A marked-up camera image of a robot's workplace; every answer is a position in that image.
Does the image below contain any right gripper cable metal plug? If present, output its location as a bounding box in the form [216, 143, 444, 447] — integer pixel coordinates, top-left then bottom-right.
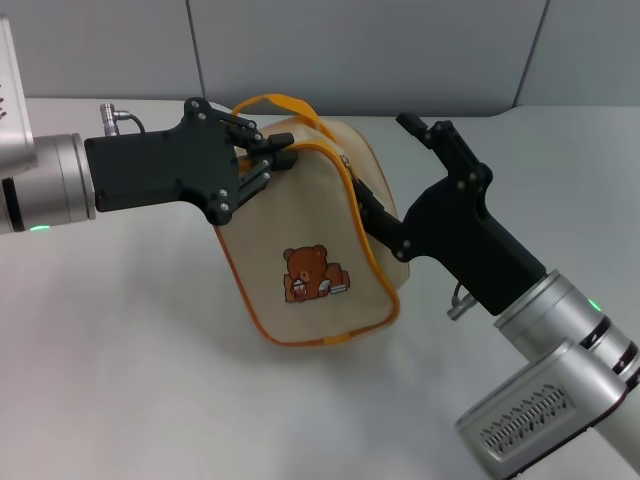
[446, 279, 474, 319]

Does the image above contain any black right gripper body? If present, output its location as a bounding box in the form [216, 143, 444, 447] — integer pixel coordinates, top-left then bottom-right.
[391, 158, 547, 317]

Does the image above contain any beige food bag bear print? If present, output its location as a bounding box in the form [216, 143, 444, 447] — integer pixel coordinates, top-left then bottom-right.
[214, 92, 411, 347]

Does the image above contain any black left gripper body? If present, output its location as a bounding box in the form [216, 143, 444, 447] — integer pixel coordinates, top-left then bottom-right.
[83, 96, 241, 226]

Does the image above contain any metal zipper pull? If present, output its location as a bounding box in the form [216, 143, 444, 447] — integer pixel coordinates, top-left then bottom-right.
[339, 154, 359, 185]

